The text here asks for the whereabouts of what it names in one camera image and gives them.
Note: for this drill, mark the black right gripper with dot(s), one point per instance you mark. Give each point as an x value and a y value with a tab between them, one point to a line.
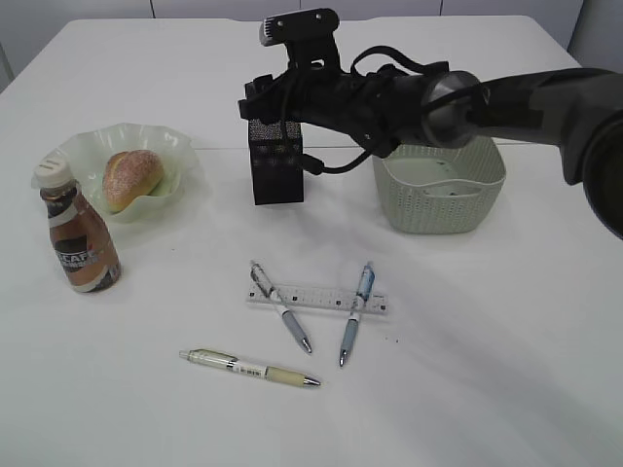
265	99

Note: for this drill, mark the sugared bread roll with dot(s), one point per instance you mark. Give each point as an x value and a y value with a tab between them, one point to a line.
129	175

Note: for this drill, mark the clear plastic ruler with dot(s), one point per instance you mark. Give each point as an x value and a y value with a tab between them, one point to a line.
336	299

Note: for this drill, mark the brown coffee bottle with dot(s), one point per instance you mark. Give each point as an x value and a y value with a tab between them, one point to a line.
79	236

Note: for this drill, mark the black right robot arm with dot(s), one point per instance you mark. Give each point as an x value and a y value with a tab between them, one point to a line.
577	110

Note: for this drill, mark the black mesh pen holder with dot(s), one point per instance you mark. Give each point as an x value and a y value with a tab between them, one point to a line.
276	176

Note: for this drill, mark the pale green wavy plate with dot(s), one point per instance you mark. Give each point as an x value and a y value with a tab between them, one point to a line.
89	152

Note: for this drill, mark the grey pen left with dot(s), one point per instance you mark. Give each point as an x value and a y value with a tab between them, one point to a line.
272	294

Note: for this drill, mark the grey-green woven plastic basket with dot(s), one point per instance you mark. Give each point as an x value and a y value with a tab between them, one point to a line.
424	190

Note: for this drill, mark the blue-grey pen right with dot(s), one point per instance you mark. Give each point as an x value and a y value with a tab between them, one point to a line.
361	297

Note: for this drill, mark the cream white pen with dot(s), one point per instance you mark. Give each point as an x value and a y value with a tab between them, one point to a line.
232	364

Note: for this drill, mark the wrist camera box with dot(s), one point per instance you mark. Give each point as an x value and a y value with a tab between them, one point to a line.
301	27

